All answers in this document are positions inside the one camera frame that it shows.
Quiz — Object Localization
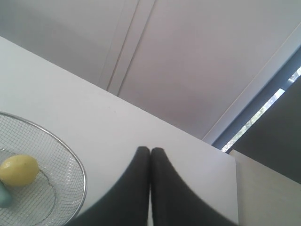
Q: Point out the teal handled peeler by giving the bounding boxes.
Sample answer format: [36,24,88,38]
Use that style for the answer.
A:
[0,182,12,209]

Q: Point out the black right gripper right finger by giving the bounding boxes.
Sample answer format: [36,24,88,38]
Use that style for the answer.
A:
[150,147,235,226]

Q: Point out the window with dark frame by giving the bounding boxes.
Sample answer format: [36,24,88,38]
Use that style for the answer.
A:
[213,50,301,183]

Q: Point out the white cabinet doors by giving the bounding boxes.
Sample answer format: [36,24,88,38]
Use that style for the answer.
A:
[0,0,301,144]

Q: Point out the oval steel mesh basket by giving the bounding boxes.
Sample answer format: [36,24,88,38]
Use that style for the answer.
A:
[0,112,87,226]

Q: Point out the yellow lemon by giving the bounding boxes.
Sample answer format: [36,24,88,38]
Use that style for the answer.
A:
[0,154,40,186]

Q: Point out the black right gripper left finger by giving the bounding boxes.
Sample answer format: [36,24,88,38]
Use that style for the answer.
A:
[70,146,151,226]

